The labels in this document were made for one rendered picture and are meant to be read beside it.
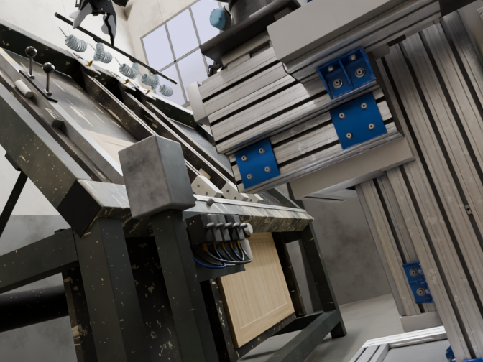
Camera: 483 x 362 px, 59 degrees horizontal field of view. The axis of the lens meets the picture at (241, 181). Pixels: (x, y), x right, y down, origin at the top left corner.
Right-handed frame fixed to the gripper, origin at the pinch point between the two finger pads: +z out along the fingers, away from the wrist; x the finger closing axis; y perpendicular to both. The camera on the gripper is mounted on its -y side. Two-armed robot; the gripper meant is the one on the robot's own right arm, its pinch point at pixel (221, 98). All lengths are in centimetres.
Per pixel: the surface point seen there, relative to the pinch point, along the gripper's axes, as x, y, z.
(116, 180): 56, -1, 40
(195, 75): -297, 243, -92
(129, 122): 5, 48, 15
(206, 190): 2.3, -0.6, 41.3
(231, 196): -28, 4, 44
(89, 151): 57, 12, 32
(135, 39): -299, 363, -146
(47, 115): 62, 29, 22
